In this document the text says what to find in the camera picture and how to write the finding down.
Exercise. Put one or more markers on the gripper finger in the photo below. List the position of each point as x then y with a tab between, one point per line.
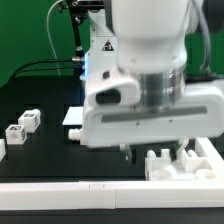
126	150
180	145

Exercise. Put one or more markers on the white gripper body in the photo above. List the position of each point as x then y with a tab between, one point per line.
126	109

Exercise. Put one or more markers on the white chair seat block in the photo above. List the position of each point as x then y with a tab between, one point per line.
187	166

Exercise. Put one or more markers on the white right fence bar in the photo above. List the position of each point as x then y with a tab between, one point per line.
213	169

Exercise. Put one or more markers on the white fence bar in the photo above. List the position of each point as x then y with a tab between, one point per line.
111	195
213	169

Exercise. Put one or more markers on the flat white tagged plate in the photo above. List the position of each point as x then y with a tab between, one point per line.
73	116

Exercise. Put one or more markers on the white front fence bar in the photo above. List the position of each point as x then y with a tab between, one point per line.
111	195

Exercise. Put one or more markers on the small white cube block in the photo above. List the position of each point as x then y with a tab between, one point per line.
15	134

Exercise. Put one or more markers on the white fence piece left edge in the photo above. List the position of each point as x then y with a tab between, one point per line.
2	149

